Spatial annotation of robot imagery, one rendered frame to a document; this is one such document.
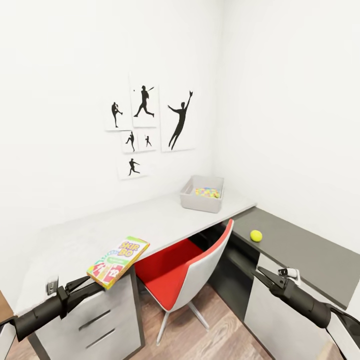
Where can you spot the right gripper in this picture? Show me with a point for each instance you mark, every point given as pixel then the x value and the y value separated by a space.
pixel 286 289

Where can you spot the jigsaw puzzle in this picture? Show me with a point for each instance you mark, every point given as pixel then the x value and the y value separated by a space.
pixel 207 193

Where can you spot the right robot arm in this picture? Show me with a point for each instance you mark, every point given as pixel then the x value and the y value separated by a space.
pixel 343 328

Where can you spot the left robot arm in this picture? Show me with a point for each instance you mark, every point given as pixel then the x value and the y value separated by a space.
pixel 55 304

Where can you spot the desk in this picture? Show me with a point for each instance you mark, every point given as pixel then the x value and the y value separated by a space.
pixel 107 324

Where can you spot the tennis ball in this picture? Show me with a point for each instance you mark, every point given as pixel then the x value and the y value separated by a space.
pixel 256 235

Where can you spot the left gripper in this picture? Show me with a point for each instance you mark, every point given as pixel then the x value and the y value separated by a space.
pixel 59 305

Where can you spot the board game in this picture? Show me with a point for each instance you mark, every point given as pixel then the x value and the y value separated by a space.
pixel 109 269

